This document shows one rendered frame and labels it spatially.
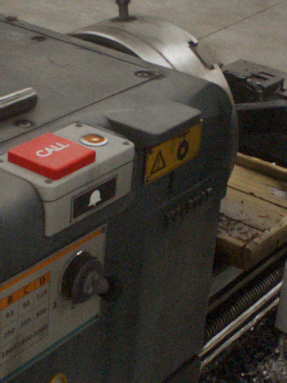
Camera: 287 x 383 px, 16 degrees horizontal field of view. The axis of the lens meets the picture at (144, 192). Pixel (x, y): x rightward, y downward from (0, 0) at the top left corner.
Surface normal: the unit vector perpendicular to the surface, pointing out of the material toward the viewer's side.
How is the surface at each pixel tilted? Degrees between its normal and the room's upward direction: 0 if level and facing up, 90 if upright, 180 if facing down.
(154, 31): 11
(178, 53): 29
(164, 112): 0
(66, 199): 90
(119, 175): 90
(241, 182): 0
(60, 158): 0
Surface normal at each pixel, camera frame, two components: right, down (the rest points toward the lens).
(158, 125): 0.08, -0.88
